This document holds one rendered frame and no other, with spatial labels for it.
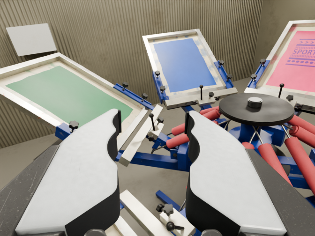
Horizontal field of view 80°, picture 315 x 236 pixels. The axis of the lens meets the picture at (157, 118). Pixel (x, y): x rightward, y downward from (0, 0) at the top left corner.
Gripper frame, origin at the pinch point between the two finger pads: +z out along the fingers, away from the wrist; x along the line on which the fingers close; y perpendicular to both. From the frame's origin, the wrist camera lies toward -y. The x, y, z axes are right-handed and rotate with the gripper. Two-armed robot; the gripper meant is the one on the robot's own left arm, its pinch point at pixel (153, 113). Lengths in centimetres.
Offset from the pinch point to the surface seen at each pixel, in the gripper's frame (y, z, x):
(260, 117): 30, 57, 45
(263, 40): 40, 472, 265
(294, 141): 37, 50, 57
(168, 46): 21, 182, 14
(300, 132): 35, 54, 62
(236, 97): 30, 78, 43
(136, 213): 65, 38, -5
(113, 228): 75, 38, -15
